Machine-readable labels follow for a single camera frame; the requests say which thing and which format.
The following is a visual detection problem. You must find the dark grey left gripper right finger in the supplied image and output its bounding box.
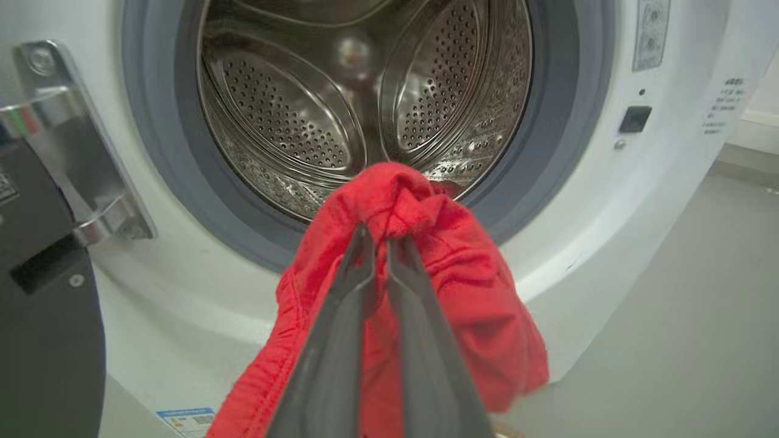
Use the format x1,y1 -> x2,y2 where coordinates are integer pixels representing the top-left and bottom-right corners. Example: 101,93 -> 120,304
387,236 -> 495,438

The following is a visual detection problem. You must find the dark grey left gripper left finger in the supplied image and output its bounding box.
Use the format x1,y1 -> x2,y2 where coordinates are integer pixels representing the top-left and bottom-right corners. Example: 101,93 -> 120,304
266,223 -> 377,438

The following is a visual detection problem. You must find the red cloth garment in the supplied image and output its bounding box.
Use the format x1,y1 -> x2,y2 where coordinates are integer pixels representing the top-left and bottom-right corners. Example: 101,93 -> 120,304
206,162 -> 550,438

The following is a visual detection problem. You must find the white front-load washing machine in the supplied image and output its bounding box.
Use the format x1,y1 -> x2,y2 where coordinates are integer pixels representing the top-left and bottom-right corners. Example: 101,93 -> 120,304
0,0 -> 779,438

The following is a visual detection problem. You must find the dark washing machine door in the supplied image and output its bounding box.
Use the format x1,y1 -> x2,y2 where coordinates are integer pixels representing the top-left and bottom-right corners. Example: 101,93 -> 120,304
0,122 -> 107,438

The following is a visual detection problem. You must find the blue white energy label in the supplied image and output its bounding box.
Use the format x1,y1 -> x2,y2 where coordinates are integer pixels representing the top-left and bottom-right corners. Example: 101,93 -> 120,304
156,408 -> 216,438

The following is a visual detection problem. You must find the stainless steel perforated drum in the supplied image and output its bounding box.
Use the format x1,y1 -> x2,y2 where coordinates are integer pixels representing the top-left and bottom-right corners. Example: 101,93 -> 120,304
196,0 -> 534,222

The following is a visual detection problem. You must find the grey rubber door gasket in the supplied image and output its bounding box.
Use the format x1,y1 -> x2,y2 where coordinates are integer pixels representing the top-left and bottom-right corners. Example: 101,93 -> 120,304
122,0 -> 617,274

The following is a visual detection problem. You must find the black door latch socket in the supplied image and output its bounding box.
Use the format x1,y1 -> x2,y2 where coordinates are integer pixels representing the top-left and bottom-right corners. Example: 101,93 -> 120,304
618,106 -> 653,134

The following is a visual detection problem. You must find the chrome door hinge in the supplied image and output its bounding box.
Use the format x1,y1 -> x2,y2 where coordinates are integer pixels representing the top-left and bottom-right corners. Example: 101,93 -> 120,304
0,40 -> 158,246

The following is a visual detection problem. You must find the grey instruction sticker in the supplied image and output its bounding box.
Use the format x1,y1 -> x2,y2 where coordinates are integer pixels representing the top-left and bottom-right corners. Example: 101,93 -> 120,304
632,0 -> 671,72

